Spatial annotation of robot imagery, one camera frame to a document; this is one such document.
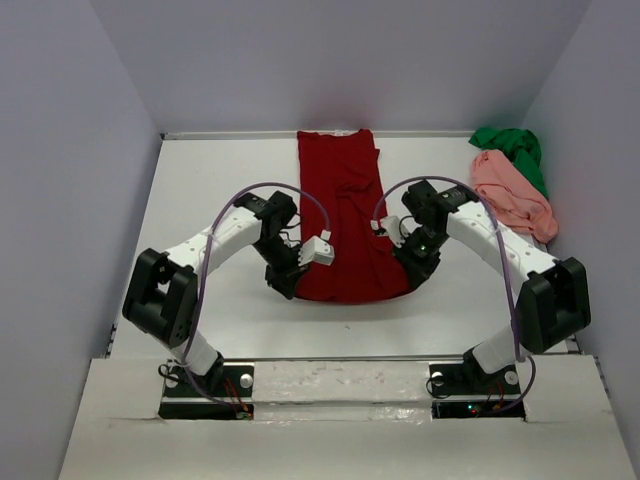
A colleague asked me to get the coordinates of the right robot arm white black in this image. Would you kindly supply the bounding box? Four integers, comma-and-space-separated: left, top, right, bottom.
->
380, 177, 591, 398

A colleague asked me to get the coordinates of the pink t shirt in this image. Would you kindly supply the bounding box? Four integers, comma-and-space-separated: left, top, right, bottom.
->
470, 150, 559, 244

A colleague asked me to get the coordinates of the green t shirt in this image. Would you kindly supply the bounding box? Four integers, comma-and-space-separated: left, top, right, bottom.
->
469, 127, 549, 199

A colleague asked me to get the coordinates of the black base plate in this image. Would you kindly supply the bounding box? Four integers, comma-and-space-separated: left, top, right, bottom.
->
157, 361, 255, 421
425, 363, 526, 420

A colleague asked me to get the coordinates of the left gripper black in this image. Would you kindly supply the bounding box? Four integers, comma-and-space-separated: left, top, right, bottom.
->
252, 235, 311, 301

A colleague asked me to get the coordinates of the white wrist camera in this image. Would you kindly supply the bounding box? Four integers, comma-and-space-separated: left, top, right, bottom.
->
370, 215, 409, 247
298, 236, 335, 267

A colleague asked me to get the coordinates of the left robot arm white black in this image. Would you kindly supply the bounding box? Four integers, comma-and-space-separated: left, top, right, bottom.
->
122, 191, 309, 395

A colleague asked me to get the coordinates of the dark red t shirt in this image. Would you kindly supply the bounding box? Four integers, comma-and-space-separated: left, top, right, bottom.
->
296, 130, 411, 304

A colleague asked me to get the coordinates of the purple cable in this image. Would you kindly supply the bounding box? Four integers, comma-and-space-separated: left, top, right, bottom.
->
370, 175, 539, 414
182, 181, 334, 409

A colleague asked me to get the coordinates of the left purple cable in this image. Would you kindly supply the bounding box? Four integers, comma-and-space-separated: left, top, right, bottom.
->
182, 181, 334, 409

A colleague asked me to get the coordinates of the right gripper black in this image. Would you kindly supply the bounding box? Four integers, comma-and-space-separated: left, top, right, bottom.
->
390, 225, 450, 290

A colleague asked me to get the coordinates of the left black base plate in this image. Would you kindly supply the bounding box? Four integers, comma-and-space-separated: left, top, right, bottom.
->
157, 361, 255, 421

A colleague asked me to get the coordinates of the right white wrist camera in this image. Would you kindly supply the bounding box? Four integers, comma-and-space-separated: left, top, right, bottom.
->
370, 215, 409, 247

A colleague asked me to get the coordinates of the metal rail at table front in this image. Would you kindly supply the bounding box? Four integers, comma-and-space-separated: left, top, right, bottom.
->
167, 353, 586, 364

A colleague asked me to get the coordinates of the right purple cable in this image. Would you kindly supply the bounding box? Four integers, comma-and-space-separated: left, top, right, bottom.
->
370, 175, 539, 414

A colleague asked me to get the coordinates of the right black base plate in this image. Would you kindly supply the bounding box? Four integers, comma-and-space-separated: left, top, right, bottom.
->
425, 363, 526, 420

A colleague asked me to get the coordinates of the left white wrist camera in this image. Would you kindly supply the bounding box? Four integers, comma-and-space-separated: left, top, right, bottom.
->
298, 236, 335, 267

